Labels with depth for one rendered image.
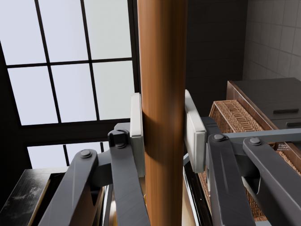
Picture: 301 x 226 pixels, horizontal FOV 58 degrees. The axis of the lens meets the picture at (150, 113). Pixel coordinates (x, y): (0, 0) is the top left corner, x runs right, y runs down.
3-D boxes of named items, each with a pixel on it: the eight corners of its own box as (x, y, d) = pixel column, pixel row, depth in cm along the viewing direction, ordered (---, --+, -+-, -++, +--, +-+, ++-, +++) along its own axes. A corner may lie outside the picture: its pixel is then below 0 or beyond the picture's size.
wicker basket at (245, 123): (264, 219, 146) (213, 223, 146) (231, 160, 197) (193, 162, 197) (277, 141, 126) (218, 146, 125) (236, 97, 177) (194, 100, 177)
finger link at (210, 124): (212, 158, 14) (269, 155, 14) (195, 116, 19) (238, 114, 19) (212, 181, 15) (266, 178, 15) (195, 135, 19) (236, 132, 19)
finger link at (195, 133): (194, 132, 15) (207, 131, 15) (178, 89, 22) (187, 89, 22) (193, 174, 17) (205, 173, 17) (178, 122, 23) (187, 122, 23)
